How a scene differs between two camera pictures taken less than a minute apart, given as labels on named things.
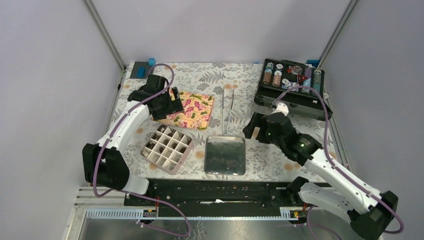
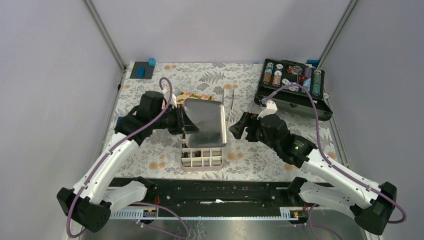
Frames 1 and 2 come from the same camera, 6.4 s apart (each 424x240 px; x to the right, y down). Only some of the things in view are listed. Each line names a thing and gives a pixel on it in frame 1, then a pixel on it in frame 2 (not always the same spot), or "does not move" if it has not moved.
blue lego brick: x=151 y=61 does not move
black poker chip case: x=278 y=75 does not move
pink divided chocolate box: x=167 y=148 → x=207 y=159
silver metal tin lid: x=224 y=155 → x=209 y=116
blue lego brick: x=141 y=72 does not move
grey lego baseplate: x=137 y=66 does not move
